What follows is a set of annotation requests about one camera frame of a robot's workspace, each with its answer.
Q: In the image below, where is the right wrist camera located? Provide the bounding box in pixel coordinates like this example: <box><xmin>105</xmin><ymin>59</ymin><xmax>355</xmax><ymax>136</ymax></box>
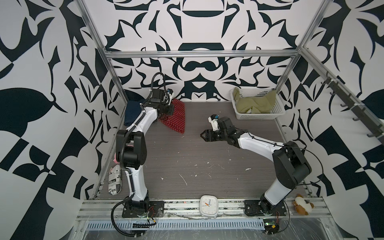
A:
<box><xmin>208</xmin><ymin>115</ymin><xmax>219</xmax><ymax>131</ymax></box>

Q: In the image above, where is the aluminium frame rail front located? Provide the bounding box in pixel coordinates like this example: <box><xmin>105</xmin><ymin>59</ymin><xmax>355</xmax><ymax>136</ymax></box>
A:
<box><xmin>77</xmin><ymin>198</ymin><xmax>332</xmax><ymax>220</ymax></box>

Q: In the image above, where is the white plastic laundry basket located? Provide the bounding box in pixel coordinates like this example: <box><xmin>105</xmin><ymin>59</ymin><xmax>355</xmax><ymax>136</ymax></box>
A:
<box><xmin>230</xmin><ymin>87</ymin><xmax>286</xmax><ymax>120</ymax></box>

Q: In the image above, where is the grey wall hook rack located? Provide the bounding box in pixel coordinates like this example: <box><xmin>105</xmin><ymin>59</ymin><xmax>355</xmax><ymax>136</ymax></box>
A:
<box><xmin>321</xmin><ymin>72</ymin><xmax>384</xmax><ymax>145</ymax></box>

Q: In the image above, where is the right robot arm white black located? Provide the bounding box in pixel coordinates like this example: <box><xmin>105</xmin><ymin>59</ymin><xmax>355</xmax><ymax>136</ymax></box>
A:
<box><xmin>201</xmin><ymin>115</ymin><xmax>312</xmax><ymax>217</ymax></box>

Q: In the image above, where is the green circuit board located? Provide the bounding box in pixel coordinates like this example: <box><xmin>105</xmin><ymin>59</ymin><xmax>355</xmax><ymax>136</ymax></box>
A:
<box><xmin>263</xmin><ymin>219</ymin><xmax>280</xmax><ymax>235</ymax></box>

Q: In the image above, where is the black corrugated cable hose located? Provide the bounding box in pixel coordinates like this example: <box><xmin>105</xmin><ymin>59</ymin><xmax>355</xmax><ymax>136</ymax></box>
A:
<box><xmin>110</xmin><ymin>194</ymin><xmax>145</xmax><ymax>238</ymax></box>

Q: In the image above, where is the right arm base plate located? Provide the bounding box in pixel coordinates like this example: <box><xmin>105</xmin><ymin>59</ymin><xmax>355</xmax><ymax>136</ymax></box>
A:
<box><xmin>244</xmin><ymin>199</ymin><xmax>287</xmax><ymax>217</ymax></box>

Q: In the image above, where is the aluminium frame crossbar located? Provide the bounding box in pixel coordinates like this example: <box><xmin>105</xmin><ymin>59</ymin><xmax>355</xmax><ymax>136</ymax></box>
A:
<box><xmin>104</xmin><ymin>50</ymin><xmax>298</xmax><ymax>59</ymax></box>

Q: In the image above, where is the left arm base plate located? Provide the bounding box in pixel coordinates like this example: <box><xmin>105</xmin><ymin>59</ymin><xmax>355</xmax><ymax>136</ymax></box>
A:
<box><xmin>122</xmin><ymin>201</ymin><xmax>165</xmax><ymax>218</ymax></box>

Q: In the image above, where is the red polka dot skirt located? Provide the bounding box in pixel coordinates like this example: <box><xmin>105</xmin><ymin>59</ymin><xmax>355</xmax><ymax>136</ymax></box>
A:
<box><xmin>159</xmin><ymin>99</ymin><xmax>186</xmax><ymax>134</ymax></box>

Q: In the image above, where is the pink alarm clock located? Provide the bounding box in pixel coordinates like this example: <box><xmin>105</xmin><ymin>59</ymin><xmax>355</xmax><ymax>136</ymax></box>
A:
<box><xmin>113</xmin><ymin>147</ymin><xmax>120</xmax><ymax>164</ymax></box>

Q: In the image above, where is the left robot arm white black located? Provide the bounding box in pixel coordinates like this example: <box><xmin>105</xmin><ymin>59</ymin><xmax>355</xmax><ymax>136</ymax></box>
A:
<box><xmin>116</xmin><ymin>72</ymin><xmax>174</xmax><ymax>214</ymax></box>

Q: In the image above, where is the brown plush toy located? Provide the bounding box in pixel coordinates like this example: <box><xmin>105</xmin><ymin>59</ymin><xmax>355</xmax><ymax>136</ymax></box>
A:
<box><xmin>293</xmin><ymin>194</ymin><xmax>315</xmax><ymax>216</ymax></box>

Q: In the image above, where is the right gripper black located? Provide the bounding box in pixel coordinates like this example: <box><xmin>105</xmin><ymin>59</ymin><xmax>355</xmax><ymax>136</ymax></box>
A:
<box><xmin>199</xmin><ymin>129</ymin><xmax>229</xmax><ymax>142</ymax></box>

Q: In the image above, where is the white slotted cable duct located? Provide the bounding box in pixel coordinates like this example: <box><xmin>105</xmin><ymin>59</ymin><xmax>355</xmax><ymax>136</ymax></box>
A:
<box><xmin>87</xmin><ymin>219</ymin><xmax>265</xmax><ymax>231</ymax></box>

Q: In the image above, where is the white square clock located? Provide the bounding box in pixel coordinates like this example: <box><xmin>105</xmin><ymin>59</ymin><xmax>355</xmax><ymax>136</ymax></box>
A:
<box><xmin>199</xmin><ymin>195</ymin><xmax>219</xmax><ymax>218</ymax></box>

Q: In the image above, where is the blue denim skirt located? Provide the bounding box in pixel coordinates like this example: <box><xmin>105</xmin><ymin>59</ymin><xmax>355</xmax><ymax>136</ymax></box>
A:
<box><xmin>124</xmin><ymin>100</ymin><xmax>146</xmax><ymax>127</ymax></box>

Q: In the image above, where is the olive green skirt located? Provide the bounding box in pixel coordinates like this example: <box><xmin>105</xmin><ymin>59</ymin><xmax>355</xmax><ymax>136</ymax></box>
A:
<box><xmin>232</xmin><ymin>88</ymin><xmax>277</xmax><ymax>114</ymax></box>

